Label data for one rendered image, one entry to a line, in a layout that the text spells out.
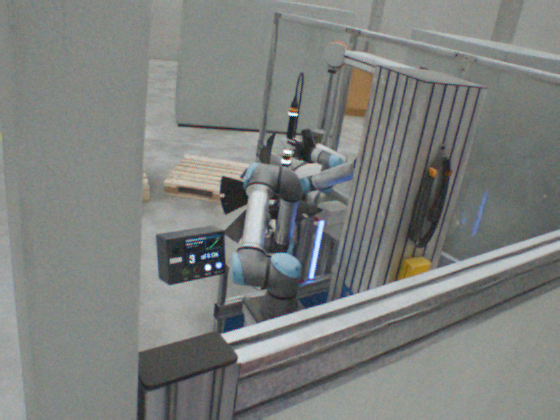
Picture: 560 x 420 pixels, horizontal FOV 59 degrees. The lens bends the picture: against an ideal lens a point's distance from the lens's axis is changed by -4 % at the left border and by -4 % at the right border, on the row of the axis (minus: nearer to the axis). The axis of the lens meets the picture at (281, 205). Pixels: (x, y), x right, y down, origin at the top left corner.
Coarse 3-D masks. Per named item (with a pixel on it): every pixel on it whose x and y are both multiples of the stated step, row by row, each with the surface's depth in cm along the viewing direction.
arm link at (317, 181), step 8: (336, 168) 226; (344, 168) 222; (352, 168) 218; (304, 176) 240; (312, 176) 237; (320, 176) 232; (328, 176) 229; (336, 176) 225; (344, 176) 223; (352, 176) 221; (304, 184) 237; (312, 184) 237; (320, 184) 234; (328, 184) 231; (304, 192) 239
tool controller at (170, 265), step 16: (160, 240) 202; (176, 240) 200; (192, 240) 204; (208, 240) 208; (224, 240) 212; (160, 256) 204; (176, 256) 201; (208, 256) 209; (224, 256) 214; (160, 272) 206; (176, 272) 202; (192, 272) 206; (208, 272) 210; (224, 272) 215
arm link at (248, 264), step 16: (256, 176) 211; (272, 176) 212; (256, 192) 209; (272, 192) 212; (256, 208) 205; (256, 224) 201; (256, 240) 198; (240, 256) 193; (256, 256) 193; (240, 272) 190; (256, 272) 190
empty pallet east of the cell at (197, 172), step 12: (192, 156) 631; (180, 168) 587; (192, 168) 593; (204, 168) 599; (216, 168) 604; (228, 168) 610; (240, 168) 615; (168, 180) 549; (180, 180) 553; (192, 180) 559; (204, 180) 563; (216, 180) 569; (168, 192) 547; (180, 192) 554; (216, 192) 544
